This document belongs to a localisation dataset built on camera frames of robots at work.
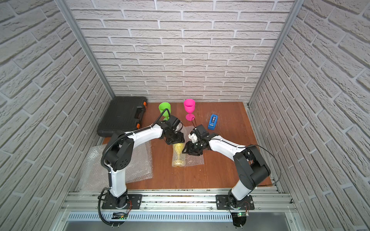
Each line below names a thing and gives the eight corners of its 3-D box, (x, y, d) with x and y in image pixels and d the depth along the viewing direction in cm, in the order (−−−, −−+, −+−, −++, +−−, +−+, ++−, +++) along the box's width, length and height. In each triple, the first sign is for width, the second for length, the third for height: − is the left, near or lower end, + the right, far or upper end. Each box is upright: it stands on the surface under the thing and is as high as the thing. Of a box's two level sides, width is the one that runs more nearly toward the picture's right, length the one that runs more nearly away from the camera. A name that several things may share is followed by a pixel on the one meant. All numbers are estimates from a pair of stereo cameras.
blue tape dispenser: (207, 129, 106) (207, 125, 102) (210, 118, 113) (211, 113, 109) (214, 131, 105) (215, 127, 101) (217, 119, 112) (218, 115, 108)
